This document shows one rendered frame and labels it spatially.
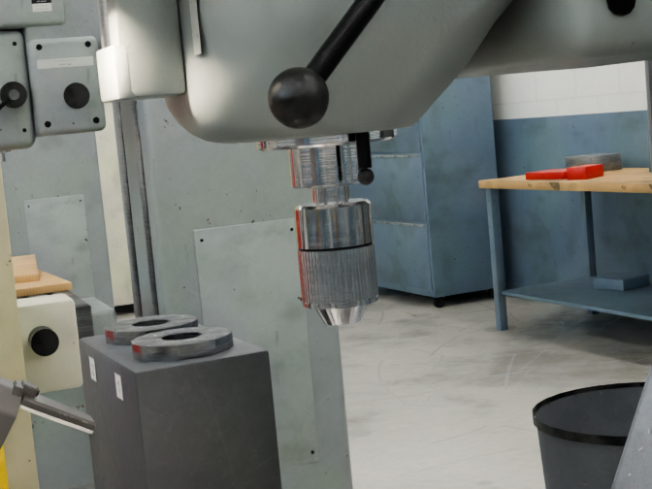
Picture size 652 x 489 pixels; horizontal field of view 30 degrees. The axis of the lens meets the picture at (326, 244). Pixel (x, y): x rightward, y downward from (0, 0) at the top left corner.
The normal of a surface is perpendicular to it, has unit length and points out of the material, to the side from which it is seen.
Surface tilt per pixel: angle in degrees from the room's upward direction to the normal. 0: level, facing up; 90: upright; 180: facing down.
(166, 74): 90
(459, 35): 124
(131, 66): 90
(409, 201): 90
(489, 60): 135
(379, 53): 118
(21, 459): 90
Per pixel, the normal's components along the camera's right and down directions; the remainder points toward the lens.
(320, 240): -0.32, 0.13
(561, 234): -0.91, 0.12
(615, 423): 0.08, 0.04
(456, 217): 0.41, 0.06
